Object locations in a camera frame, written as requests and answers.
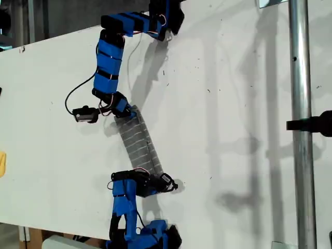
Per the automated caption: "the black camera cable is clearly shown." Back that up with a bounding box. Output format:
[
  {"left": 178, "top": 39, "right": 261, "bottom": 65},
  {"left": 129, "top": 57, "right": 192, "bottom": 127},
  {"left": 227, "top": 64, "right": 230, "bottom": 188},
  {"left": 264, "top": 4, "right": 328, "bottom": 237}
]
[{"left": 64, "top": 74, "right": 96, "bottom": 115}]

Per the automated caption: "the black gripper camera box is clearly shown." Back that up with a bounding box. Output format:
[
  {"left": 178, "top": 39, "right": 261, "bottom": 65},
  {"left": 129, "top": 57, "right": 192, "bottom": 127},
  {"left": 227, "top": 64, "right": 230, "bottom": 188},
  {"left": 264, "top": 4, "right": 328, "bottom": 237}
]
[
  {"left": 72, "top": 105, "right": 100, "bottom": 124},
  {"left": 153, "top": 173, "right": 179, "bottom": 194}
]

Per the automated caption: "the yellow object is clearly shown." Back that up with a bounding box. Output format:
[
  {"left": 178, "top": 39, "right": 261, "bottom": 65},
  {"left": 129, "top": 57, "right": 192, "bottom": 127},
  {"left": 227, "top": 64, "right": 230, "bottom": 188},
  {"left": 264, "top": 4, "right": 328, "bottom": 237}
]
[{"left": 0, "top": 151, "right": 7, "bottom": 178}]

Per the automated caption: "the black post clamp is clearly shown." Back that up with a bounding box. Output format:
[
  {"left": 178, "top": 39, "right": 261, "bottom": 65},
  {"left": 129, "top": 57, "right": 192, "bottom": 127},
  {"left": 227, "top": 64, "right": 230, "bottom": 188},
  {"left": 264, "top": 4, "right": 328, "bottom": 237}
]
[{"left": 286, "top": 110, "right": 332, "bottom": 137}]

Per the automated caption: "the grey striped towel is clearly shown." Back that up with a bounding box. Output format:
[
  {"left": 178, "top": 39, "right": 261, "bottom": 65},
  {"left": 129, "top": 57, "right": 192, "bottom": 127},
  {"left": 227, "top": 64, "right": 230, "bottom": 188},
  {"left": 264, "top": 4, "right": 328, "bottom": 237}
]
[{"left": 113, "top": 104, "right": 164, "bottom": 175}]

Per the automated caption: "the steel post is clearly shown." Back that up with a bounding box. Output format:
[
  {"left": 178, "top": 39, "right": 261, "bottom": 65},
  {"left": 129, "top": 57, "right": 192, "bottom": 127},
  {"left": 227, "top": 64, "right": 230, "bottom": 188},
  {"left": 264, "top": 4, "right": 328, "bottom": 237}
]
[{"left": 287, "top": 0, "right": 319, "bottom": 249}]

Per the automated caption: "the red white gripper wire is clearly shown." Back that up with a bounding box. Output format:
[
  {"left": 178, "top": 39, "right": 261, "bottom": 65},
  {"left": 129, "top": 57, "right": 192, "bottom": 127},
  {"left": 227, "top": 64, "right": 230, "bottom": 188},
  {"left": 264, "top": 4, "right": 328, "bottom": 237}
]
[{"left": 98, "top": 93, "right": 117, "bottom": 117}]

